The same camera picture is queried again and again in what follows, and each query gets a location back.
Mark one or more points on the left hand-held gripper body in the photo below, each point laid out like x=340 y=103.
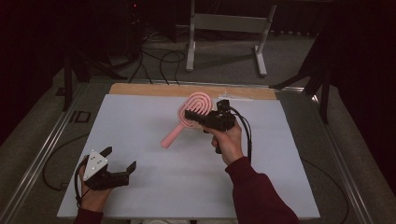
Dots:
x=95 y=165

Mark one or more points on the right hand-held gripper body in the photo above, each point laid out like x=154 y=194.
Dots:
x=222 y=119

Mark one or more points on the pink hairbrush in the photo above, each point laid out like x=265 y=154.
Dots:
x=170 y=139

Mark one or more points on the person's right hand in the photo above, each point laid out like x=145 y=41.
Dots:
x=229 y=144

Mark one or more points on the person's left hand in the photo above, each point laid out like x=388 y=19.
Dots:
x=93 y=200

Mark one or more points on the white table mat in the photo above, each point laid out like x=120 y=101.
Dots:
x=174 y=180

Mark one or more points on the black stand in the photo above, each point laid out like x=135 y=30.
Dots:
x=324 y=99
x=67 y=84

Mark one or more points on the grey metal stand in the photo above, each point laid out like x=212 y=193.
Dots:
x=230 y=23

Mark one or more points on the aluminium floor rail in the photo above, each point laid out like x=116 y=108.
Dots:
x=37 y=161
x=345 y=174

